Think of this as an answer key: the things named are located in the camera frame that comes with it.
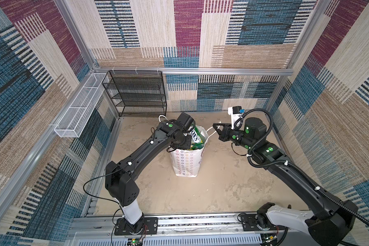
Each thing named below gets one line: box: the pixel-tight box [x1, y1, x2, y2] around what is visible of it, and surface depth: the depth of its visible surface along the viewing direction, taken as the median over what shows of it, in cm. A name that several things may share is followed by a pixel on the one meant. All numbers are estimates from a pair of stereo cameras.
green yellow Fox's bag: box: [187, 124, 205, 150], surface depth 81 cm
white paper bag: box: [169, 125, 209, 178], surface depth 78 cm
